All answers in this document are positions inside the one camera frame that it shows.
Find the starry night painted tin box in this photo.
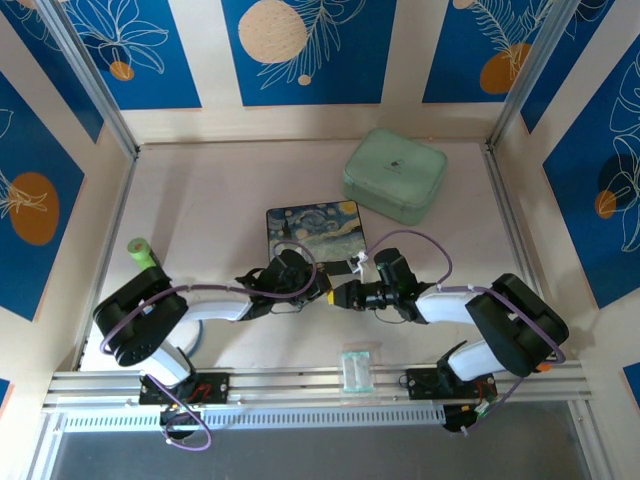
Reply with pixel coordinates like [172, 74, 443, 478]
[264, 198, 370, 278]

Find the clear plastic packet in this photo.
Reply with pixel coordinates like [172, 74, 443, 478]
[338, 349, 376, 397]

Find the mint green zip pouch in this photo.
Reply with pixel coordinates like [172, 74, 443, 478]
[341, 127, 449, 226]

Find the black right controller board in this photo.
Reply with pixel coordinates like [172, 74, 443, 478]
[442, 403, 494, 436]

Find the black controller board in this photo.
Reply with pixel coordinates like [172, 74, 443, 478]
[442, 403, 494, 436]
[158, 405, 204, 441]

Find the green tape roll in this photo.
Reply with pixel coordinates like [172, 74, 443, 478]
[126, 236, 162, 272]

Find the black left controller board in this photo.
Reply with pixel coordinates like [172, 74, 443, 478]
[158, 405, 204, 441]

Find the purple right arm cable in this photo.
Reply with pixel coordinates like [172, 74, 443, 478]
[364, 229, 569, 436]

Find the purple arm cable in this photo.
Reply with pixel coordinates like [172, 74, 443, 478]
[364, 229, 569, 436]
[99, 241, 319, 454]

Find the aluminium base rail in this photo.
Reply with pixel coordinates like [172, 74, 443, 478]
[42, 362, 595, 409]

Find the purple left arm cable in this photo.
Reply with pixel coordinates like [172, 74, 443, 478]
[99, 241, 319, 454]

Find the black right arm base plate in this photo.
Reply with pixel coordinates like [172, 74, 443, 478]
[403, 367, 499, 402]

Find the slotted grey cable tray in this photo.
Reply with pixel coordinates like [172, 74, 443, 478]
[59, 404, 447, 433]

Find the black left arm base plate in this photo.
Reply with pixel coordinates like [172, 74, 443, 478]
[138, 370, 233, 407]

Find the aluminium table side rail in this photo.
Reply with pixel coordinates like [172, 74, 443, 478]
[73, 149, 140, 372]
[481, 142, 565, 359]

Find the aluminium frame post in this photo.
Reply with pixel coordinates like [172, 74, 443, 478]
[486, 0, 587, 151]
[37, 0, 140, 159]

